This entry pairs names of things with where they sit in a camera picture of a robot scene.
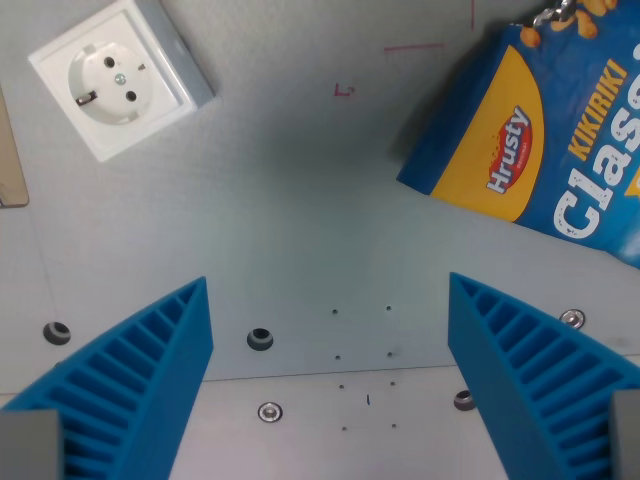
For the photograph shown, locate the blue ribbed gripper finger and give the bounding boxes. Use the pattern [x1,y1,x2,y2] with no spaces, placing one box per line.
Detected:
[0,276,216,480]
[447,271,640,480]

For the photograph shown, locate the silver table screw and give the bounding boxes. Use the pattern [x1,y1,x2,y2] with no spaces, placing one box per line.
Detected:
[559,308,587,330]
[257,401,284,424]

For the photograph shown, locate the blue Hrusty snack bag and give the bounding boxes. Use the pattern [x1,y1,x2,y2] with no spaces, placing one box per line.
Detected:
[396,0,640,271]

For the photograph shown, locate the white wall power socket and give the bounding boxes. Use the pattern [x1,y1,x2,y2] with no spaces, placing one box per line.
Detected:
[27,0,217,163]

